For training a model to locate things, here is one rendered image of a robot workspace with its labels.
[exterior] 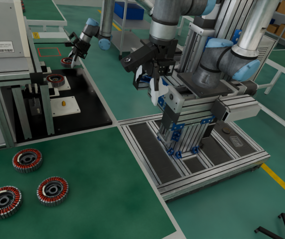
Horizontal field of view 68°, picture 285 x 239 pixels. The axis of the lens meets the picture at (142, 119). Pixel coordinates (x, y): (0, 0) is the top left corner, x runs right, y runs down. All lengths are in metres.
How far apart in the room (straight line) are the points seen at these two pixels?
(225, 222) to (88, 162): 1.29
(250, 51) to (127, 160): 0.72
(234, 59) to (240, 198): 1.42
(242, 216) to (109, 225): 1.39
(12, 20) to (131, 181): 0.78
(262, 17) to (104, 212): 0.94
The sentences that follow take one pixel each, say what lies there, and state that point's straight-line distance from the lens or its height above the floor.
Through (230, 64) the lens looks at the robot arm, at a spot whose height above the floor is 1.21.
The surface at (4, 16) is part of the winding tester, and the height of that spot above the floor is 1.27.
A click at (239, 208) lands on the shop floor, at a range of 2.09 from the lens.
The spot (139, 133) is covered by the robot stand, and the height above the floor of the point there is 0.21.
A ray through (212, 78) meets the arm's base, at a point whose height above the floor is 1.09.
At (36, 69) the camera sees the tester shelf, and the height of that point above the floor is 1.11.
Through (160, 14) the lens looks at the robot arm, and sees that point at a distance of 0.62.
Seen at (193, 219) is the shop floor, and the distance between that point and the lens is 1.85.
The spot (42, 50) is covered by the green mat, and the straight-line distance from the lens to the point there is 1.99.
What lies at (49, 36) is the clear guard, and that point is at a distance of 1.38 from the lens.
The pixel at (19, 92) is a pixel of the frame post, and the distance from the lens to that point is 0.96.
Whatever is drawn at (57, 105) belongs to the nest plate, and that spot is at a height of 0.78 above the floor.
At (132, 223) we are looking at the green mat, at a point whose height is 0.75.
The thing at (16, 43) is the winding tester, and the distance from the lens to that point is 1.00.
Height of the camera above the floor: 1.55
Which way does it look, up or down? 39 degrees down
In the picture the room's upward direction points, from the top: 12 degrees clockwise
